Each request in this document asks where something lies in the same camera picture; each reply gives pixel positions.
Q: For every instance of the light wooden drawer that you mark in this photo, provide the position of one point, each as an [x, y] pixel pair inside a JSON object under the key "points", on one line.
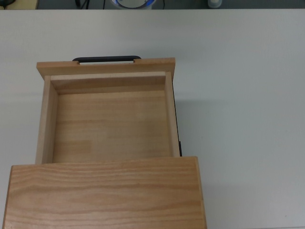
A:
{"points": [[112, 119]]}

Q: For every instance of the light wooden cabinet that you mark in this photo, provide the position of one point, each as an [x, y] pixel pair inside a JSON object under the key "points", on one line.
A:
{"points": [[104, 195]]}

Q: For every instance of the pale background container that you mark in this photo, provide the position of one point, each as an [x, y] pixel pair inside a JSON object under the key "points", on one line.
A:
{"points": [[214, 3]]}

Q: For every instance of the beige board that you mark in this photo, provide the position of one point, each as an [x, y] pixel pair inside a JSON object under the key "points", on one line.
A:
{"points": [[21, 4]]}

